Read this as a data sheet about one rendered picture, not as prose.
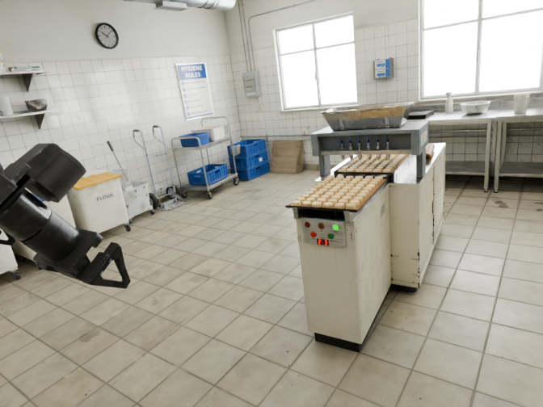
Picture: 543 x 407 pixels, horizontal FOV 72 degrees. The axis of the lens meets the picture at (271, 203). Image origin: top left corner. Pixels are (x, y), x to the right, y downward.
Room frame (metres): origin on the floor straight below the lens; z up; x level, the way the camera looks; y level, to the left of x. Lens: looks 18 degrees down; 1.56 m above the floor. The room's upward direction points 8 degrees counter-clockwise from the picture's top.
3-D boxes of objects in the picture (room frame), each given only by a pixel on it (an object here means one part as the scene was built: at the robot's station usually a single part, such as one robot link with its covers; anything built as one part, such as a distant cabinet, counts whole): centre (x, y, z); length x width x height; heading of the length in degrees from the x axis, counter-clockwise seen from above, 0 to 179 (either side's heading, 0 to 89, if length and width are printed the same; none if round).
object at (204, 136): (5.67, 1.02, 0.87); 0.40 x 0.30 x 0.16; 56
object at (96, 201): (4.45, 2.15, 0.38); 0.64 x 0.54 x 0.77; 50
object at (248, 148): (6.56, 0.30, 0.50); 0.60 x 0.40 x 0.20; 145
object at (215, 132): (6.01, 0.84, 0.89); 0.44 x 0.36 x 0.20; 61
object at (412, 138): (2.57, -0.72, 1.01); 0.72 x 0.33 x 0.34; 57
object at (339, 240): (1.84, -0.25, 0.77); 0.24 x 0.04 x 0.14; 57
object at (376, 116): (2.57, -0.72, 1.25); 0.56 x 0.29 x 0.14; 57
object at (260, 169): (6.56, 0.30, 0.10); 0.60 x 0.40 x 0.20; 140
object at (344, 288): (2.15, -0.45, 0.45); 0.70 x 0.34 x 0.90; 147
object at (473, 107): (4.57, -2.59, 0.94); 0.33 x 0.33 x 0.12
